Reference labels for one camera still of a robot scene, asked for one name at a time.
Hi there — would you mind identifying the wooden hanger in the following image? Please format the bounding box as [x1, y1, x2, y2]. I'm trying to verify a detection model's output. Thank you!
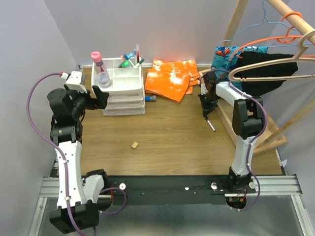
[228, 30, 315, 82]

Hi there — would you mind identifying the clear paperclip jar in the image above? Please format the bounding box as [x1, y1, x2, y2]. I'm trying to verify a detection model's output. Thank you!
[97, 71, 111, 88]

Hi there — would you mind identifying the black garment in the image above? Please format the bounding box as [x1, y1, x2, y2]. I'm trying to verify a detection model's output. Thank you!
[232, 51, 298, 96]

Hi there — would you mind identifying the orange hanger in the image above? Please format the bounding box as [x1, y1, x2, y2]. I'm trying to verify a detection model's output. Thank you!
[227, 10, 315, 62]

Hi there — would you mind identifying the white drawer organizer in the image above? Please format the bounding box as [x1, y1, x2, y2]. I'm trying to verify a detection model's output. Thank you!
[91, 57, 145, 116]

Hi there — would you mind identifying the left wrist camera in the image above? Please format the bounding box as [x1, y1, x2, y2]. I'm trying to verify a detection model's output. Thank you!
[61, 71, 87, 93]

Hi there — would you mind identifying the red white pen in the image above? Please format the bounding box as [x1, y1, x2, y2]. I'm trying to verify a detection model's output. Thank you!
[136, 44, 140, 62]

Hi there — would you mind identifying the blue wire hanger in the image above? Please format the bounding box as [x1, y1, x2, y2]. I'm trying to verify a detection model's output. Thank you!
[216, 0, 306, 50]

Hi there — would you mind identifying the green white pen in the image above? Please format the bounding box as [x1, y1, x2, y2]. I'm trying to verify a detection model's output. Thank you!
[134, 59, 145, 67]

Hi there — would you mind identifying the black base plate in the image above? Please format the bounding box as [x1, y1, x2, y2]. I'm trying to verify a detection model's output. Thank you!
[98, 174, 259, 206]

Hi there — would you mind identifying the aluminium rail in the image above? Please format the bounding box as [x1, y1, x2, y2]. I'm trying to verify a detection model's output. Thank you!
[39, 175, 302, 198]

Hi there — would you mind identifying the blue shark print cloth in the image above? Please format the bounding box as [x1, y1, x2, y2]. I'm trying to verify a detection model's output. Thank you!
[211, 46, 269, 80]

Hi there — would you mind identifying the pink cap pen tube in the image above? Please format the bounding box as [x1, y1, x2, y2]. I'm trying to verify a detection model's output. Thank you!
[91, 51, 107, 73]

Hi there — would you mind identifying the wooden clothes rack frame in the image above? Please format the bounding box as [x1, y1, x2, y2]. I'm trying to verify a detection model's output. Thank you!
[198, 0, 315, 156]

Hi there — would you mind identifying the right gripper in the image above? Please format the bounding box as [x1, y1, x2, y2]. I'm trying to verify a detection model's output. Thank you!
[197, 92, 218, 116]

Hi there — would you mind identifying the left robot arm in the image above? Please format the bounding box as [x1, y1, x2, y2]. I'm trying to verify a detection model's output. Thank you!
[47, 86, 109, 234]

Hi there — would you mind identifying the orange folded cloth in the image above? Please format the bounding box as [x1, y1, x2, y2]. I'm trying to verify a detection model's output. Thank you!
[145, 59, 199, 103]

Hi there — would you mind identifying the tan eraser block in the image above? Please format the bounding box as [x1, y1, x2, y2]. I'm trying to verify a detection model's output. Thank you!
[131, 142, 138, 149]

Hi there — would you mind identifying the blue grey glue stick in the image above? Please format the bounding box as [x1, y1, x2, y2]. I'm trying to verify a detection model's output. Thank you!
[145, 95, 157, 102]

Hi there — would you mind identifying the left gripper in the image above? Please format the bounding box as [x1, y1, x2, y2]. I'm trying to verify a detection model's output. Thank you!
[64, 82, 109, 118]

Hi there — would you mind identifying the green black highlighter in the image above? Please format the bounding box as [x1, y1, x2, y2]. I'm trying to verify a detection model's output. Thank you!
[121, 61, 130, 68]

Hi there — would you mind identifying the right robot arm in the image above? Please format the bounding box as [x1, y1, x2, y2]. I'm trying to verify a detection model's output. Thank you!
[198, 71, 267, 193]

